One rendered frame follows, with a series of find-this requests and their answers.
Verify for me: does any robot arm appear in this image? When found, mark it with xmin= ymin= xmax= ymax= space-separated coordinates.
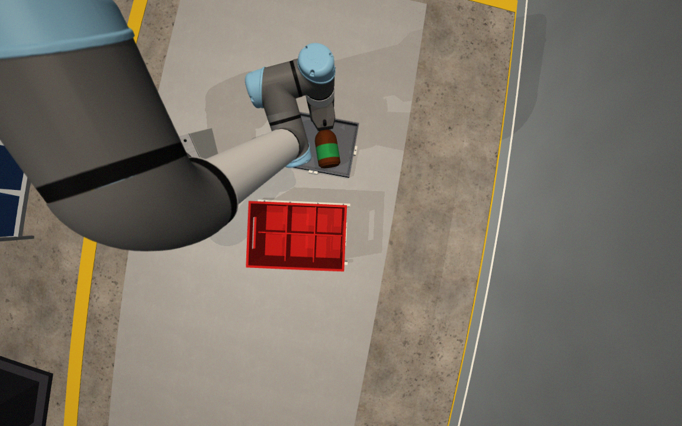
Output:
xmin=0 ymin=0 xmax=336 ymax=251

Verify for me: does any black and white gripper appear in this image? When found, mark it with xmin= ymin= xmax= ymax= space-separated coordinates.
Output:
xmin=306 ymin=91 xmax=335 ymax=132

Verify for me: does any brown bottle with green label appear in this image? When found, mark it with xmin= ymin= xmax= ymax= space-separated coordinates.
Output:
xmin=315 ymin=130 xmax=340 ymax=169

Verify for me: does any red plastic crate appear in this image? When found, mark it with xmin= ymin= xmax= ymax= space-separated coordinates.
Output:
xmin=246 ymin=201 xmax=347 ymax=272

